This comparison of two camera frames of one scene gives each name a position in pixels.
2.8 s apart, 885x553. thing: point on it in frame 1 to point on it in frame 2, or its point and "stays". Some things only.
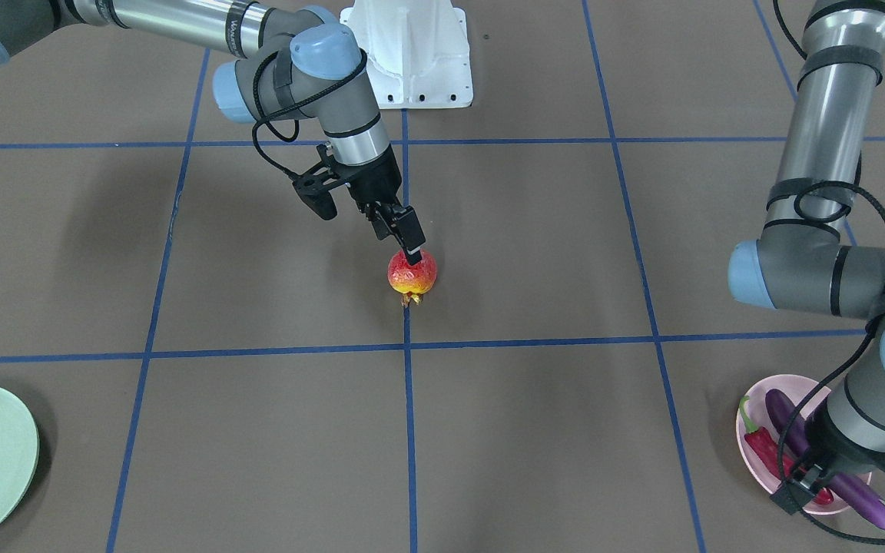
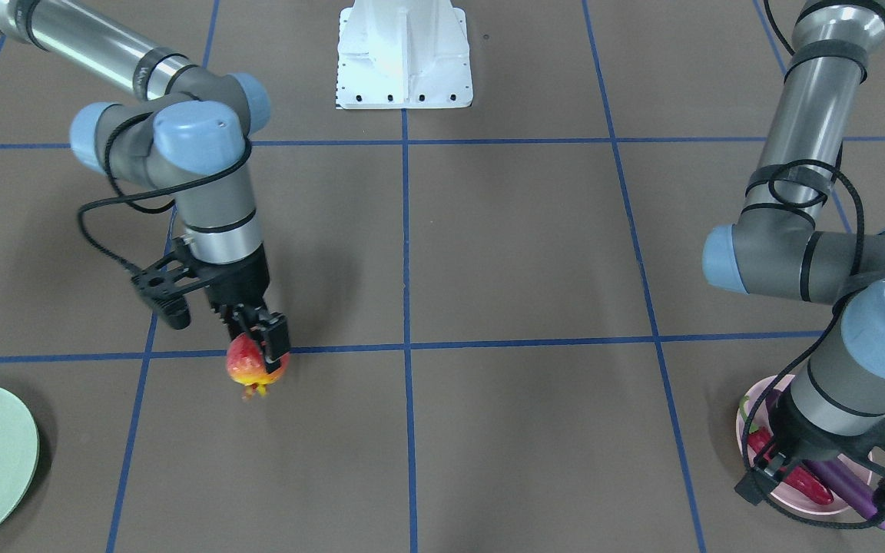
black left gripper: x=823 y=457 to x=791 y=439
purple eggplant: x=849 y=488 stays
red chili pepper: x=767 y=450 stays
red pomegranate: x=411 y=280 to x=246 y=365
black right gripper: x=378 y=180 to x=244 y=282
